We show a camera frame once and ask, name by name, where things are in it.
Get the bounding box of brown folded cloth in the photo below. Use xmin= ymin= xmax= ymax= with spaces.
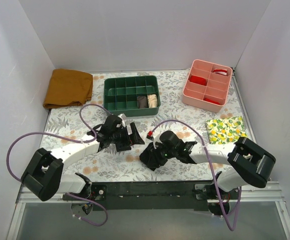
xmin=43 ymin=68 xmax=93 ymax=109

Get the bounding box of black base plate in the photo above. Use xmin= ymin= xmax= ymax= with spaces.
xmin=62 ymin=181 xmax=242 ymax=212

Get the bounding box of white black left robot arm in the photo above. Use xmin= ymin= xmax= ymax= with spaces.
xmin=20 ymin=123 xmax=145 ymax=202

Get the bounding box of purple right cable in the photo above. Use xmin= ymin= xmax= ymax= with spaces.
xmin=151 ymin=119 xmax=242 ymax=232

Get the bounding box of purple cable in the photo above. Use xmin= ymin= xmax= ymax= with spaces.
xmin=151 ymin=119 xmax=242 ymax=232
xmin=6 ymin=104 xmax=108 ymax=227

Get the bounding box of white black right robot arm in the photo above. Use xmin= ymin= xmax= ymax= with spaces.
xmin=154 ymin=131 xmax=276 ymax=199

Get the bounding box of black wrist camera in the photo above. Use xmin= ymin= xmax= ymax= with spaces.
xmin=146 ymin=130 xmax=183 ymax=149
xmin=99 ymin=114 xmax=123 ymax=136

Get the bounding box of red cloth front compartment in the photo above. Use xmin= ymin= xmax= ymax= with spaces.
xmin=203 ymin=98 xmax=221 ymax=105

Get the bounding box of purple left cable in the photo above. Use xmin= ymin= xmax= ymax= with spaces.
xmin=6 ymin=104 xmax=108 ymax=227

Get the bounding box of grey rolled underwear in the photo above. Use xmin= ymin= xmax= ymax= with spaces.
xmin=137 ymin=96 xmax=148 ymax=109

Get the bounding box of pink divided organizer box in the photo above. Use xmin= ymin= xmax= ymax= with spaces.
xmin=182 ymin=59 xmax=233 ymax=113

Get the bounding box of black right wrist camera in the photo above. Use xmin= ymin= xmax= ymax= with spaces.
xmin=146 ymin=130 xmax=183 ymax=149

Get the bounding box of aluminium frame rail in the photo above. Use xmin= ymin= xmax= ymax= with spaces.
xmin=7 ymin=180 xmax=290 ymax=240

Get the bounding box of lemon print folded cloth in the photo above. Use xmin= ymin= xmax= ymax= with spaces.
xmin=205 ymin=116 xmax=248 ymax=145

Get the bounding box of green divided organizer box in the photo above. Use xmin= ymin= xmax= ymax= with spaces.
xmin=103 ymin=75 xmax=161 ymax=117

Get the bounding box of black underwear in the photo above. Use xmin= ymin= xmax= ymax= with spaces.
xmin=139 ymin=142 xmax=167 ymax=171

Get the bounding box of red white rolled cloth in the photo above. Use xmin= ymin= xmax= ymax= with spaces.
xmin=212 ymin=68 xmax=228 ymax=76

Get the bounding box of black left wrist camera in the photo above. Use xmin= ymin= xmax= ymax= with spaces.
xmin=99 ymin=114 xmax=123 ymax=136

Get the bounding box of beige rolled underwear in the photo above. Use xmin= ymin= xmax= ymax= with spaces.
xmin=147 ymin=94 xmax=158 ymax=108

